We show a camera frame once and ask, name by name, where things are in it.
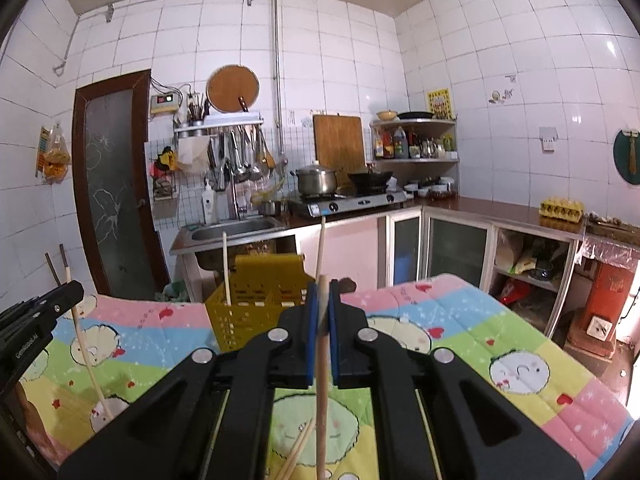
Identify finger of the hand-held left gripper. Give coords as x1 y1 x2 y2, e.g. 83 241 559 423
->
0 280 85 342

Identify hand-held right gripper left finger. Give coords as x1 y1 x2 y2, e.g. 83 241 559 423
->
59 280 321 480

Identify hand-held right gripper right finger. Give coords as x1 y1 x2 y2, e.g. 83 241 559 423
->
327 277 585 480

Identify light wooden chopstick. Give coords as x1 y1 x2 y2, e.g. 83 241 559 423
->
222 231 232 307
272 417 315 480
70 302 115 420
314 216 327 281
282 422 317 480
315 275 332 480

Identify yellow slotted utensil basket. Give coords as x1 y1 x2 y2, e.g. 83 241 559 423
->
204 254 307 353

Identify row of hanging metal utensils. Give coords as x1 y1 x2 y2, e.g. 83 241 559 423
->
210 125 277 191

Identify printed cartoon blanket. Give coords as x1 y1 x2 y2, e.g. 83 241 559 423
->
15 272 636 480

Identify brown frosted glass door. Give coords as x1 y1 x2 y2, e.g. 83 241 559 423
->
71 69 171 297

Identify green plastic bag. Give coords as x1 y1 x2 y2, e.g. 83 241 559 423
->
157 280 193 303

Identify steel sink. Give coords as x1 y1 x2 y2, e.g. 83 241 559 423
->
170 215 288 256

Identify steel gas stove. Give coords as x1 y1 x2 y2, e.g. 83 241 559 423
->
287 187 408 219

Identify hanging bag with orange contents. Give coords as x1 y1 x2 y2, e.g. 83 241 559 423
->
35 121 72 185

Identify kitchen counter cabinet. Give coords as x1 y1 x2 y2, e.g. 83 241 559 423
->
285 195 588 341

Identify steel pot with lid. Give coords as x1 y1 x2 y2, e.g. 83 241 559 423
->
291 161 343 196

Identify black wok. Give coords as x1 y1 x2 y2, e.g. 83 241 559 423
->
346 170 396 192

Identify white soap bottle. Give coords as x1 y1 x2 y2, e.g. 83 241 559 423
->
201 178 219 226

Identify steel faucet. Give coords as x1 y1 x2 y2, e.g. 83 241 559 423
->
217 157 248 221

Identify group of small bowls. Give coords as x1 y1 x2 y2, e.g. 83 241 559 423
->
404 176 458 200

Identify metal corner shelf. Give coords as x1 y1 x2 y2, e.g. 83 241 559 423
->
369 117 461 163

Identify wooden cutting board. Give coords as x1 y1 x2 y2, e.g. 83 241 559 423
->
312 114 367 175

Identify white hanging plastic bag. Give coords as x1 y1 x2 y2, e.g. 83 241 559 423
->
176 135 212 176

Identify row of condiment bottles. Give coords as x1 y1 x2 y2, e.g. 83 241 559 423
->
372 126 458 160

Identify controller box with red display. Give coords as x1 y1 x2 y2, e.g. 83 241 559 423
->
150 92 182 115

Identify utensil holder cups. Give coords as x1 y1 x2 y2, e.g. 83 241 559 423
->
186 91 211 126

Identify yellow egg carton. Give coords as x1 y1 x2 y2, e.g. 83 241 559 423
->
539 196 586 221

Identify round bamboo lid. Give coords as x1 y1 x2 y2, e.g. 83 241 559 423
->
206 64 260 113

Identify red box stove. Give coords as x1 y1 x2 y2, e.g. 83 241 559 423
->
565 255 637 358

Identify plastic covered side table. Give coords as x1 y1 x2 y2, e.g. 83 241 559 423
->
580 220 640 266

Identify wire wall basket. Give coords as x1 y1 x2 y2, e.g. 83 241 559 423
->
149 145 180 203

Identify metal wall rack shelf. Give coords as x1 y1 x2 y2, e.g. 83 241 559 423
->
173 116 265 136

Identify yellow wall poster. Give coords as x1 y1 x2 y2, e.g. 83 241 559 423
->
425 88 454 121

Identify metal wall pipe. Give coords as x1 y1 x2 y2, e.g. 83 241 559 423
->
52 0 286 128

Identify green round wall board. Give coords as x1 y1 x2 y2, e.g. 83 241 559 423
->
614 129 640 185

